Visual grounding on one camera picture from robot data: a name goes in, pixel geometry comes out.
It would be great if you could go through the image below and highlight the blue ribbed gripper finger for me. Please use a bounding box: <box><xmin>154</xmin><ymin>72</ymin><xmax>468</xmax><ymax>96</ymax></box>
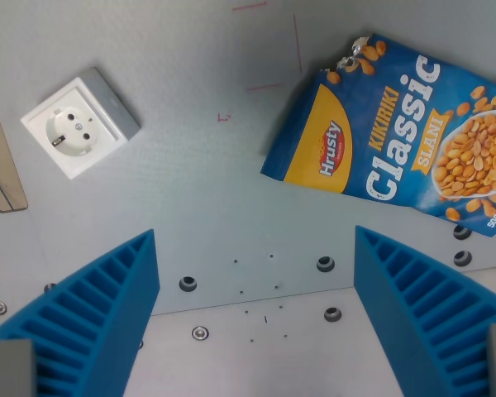
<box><xmin>353</xmin><ymin>224</ymin><xmax>496</xmax><ymax>397</ymax></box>
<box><xmin>0</xmin><ymin>228</ymin><xmax>161</xmax><ymax>397</ymax></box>

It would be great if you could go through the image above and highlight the blue peanut snack bag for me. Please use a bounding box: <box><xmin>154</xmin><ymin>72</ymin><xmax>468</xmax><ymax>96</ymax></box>
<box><xmin>260</xmin><ymin>34</ymin><xmax>496</xmax><ymax>239</ymax></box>

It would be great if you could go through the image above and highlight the thin wooden strip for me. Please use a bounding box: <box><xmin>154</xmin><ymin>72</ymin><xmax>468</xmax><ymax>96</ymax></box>
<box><xmin>0</xmin><ymin>74</ymin><xmax>29</xmax><ymax>214</ymax></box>

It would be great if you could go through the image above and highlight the white electrical wall socket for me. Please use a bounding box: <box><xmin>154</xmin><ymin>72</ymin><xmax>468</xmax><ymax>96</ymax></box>
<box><xmin>19</xmin><ymin>66</ymin><xmax>143</xmax><ymax>180</ymax></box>

